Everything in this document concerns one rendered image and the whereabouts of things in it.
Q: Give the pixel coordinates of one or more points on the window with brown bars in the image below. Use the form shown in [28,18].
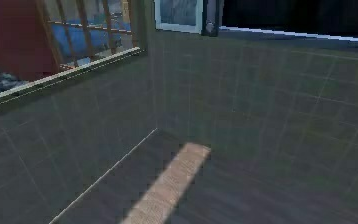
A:
[87,36]

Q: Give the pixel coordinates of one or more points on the dark window with white sill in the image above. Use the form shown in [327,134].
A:
[297,16]

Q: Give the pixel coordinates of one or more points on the white framed picture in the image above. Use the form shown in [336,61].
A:
[178,15]

